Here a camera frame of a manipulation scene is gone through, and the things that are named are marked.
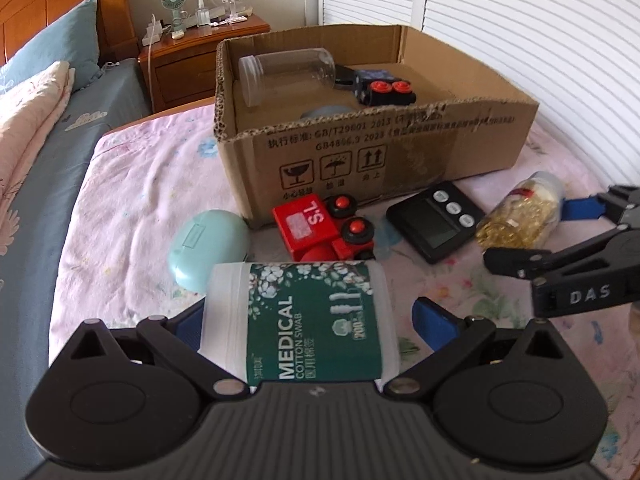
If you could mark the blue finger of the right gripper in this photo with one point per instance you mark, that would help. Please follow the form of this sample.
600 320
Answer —
527 264
589 208

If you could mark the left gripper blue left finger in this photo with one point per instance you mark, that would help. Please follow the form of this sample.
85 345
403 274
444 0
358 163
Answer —
187 325

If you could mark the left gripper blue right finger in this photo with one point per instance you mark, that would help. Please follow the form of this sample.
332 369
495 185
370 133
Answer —
435 325

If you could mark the yellow capsule bottle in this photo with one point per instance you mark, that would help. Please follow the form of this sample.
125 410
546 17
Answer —
526 216

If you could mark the mint green oval case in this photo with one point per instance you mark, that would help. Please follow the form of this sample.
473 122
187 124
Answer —
209 238

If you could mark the black digital timer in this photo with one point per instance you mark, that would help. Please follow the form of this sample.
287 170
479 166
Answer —
437 221

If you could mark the medical cotton swab container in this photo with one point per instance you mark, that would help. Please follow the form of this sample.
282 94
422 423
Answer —
301 322

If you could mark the red toy train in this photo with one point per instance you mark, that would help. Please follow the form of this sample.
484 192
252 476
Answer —
319 229

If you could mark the black toy car red wheels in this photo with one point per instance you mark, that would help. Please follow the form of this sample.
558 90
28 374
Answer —
380 88

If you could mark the clear plastic jar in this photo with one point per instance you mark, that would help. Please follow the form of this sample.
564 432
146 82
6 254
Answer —
285 74

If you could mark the floral pink table cloth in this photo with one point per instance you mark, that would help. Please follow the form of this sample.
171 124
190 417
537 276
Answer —
146 181

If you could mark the white louvered closet door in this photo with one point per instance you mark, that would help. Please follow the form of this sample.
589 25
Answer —
579 59

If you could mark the blue bed sheet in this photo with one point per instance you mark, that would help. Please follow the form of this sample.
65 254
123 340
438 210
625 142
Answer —
32 241

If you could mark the brown cardboard box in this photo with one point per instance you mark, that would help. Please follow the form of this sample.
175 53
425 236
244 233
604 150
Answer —
467 120

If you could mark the wooden nightstand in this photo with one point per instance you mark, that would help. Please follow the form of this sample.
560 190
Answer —
182 71

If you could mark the pink floral quilt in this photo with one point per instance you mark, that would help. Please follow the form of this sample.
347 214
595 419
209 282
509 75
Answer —
29 111

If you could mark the white power strip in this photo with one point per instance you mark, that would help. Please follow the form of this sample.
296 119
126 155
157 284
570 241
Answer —
153 33

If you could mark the blue pillow near nightstand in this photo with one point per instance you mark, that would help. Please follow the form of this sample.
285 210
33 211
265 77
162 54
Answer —
72 38

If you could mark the clear spray bottle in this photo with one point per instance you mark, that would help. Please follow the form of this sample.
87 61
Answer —
202 14

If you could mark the small green desk fan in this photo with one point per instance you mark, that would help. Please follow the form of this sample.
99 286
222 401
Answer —
176 9

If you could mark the wooden bed headboard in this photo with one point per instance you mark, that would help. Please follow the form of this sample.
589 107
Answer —
23 19

